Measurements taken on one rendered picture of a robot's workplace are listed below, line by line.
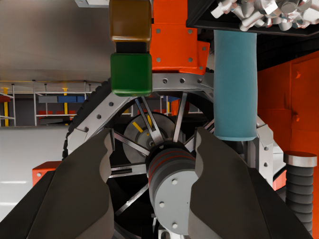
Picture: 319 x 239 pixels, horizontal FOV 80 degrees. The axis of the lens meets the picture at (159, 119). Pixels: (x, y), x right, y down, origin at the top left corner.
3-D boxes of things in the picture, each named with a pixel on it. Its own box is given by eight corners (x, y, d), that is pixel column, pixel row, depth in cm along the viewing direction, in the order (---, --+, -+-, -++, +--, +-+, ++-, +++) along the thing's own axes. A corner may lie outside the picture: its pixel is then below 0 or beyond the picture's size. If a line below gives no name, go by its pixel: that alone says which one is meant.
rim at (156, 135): (241, 129, 84) (141, 69, 80) (278, 135, 61) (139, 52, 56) (184, 228, 84) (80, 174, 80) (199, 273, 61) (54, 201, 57)
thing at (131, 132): (113, 127, 106) (137, 179, 109) (111, 129, 99) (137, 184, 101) (165, 104, 108) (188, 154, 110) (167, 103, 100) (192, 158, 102)
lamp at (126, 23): (114, 16, 22) (115, 52, 22) (107, -5, 18) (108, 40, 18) (150, 17, 22) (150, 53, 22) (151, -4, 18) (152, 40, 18)
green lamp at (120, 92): (115, 61, 22) (116, 97, 22) (108, 50, 18) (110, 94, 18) (150, 61, 22) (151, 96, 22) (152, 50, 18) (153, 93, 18)
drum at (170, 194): (147, 146, 56) (148, 193, 57) (149, 167, 35) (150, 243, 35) (194, 144, 57) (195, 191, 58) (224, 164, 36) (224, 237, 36)
